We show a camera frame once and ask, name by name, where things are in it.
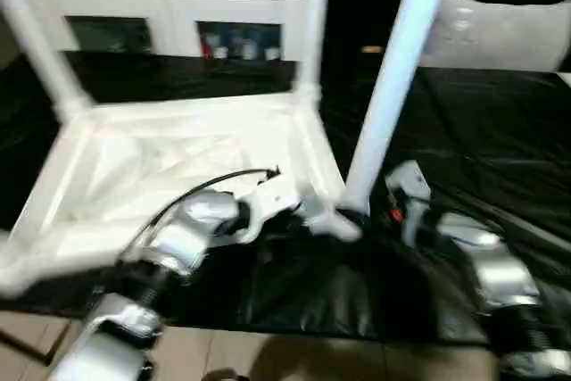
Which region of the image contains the grey cushion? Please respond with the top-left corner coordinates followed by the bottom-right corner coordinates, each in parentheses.
top-left (419, 0), bottom-right (571, 75)

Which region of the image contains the white glass-door sideboard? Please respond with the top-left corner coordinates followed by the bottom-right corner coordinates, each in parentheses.
top-left (27, 0), bottom-right (310, 62)

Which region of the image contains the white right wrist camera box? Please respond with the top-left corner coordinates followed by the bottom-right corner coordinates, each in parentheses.
top-left (384, 161), bottom-right (434, 248)

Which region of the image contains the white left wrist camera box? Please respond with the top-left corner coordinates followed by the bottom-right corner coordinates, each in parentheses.
top-left (239, 171), bottom-right (306, 244)

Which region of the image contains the white plastic table leg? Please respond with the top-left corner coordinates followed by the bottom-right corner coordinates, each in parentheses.
top-left (0, 0), bottom-right (92, 123)
top-left (297, 0), bottom-right (334, 107)
top-left (342, 0), bottom-right (459, 218)

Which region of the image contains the white plastic table top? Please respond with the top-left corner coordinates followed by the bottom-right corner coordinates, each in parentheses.
top-left (0, 87), bottom-right (363, 298)

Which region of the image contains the black work mat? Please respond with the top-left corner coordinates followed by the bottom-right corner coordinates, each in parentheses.
top-left (0, 51), bottom-right (571, 346)

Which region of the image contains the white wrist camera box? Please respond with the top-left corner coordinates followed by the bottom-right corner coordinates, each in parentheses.
top-left (239, 171), bottom-right (306, 244)
top-left (384, 161), bottom-right (434, 248)

